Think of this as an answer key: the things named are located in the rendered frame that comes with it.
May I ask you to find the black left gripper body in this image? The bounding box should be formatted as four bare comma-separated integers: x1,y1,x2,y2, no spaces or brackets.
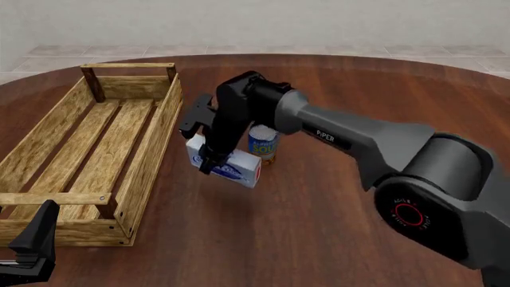
0,251,56,284

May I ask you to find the blue yellow soup can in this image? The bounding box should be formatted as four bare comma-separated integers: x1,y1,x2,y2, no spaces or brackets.
247,123,281,166

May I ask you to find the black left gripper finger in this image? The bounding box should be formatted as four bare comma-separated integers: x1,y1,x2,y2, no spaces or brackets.
8,199,61,256

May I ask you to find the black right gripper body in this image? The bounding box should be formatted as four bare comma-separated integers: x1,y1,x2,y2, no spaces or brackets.
204,118,245,154

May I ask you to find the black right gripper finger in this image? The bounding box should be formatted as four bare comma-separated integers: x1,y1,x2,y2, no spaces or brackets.
198,143,234,175

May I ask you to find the wooden slat tray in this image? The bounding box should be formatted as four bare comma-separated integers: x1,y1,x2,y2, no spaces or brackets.
0,62,184,249

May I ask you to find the white blue cream cheese box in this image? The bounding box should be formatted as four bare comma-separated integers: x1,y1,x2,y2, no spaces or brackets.
185,133,263,190

